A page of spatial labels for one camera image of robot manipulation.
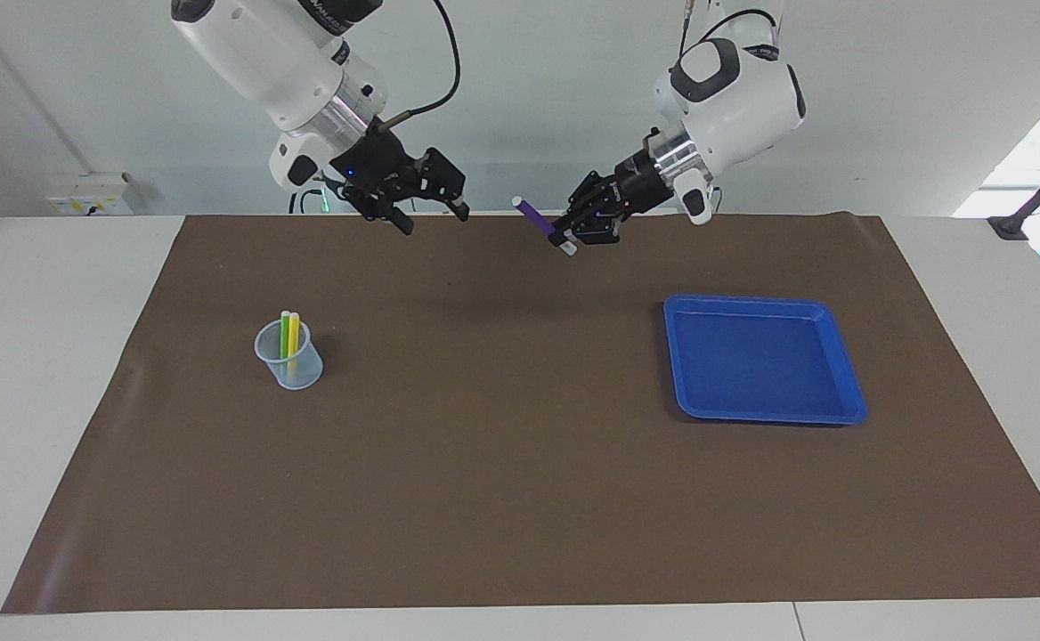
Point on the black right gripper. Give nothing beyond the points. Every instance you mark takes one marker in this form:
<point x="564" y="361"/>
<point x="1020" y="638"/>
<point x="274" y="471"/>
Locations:
<point x="382" y="169"/>

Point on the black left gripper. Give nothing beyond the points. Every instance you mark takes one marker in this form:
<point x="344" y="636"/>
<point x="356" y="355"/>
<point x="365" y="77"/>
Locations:
<point x="640" y="182"/>

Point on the purple marker pen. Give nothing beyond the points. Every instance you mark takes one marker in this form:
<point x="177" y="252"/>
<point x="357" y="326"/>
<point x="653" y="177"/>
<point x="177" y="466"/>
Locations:
<point x="533" y="214"/>

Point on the green marker pen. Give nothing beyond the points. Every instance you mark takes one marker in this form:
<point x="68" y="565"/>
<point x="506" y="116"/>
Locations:
<point x="285" y="334"/>

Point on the yellow marker pen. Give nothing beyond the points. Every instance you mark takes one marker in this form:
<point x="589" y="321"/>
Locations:
<point x="294" y="343"/>

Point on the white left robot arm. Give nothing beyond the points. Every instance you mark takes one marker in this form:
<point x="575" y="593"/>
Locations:
<point x="743" y="107"/>

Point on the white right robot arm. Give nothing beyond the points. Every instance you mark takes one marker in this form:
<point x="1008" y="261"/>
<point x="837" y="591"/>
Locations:
<point x="280" y="62"/>

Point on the clear plastic cup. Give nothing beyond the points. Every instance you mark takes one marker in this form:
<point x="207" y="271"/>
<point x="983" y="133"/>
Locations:
<point x="293" y="374"/>

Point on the blue plastic tray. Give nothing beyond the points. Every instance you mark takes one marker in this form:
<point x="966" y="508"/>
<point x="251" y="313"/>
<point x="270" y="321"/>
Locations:
<point x="760" y="361"/>

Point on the brown table mat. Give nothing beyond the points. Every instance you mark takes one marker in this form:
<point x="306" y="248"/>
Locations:
<point x="520" y="445"/>

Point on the black clamped pole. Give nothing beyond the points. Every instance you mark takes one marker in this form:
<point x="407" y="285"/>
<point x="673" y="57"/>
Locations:
<point x="1014" y="223"/>

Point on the white wall power outlet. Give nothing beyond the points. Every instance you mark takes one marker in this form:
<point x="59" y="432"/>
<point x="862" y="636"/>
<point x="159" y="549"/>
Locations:
<point x="88" y="196"/>

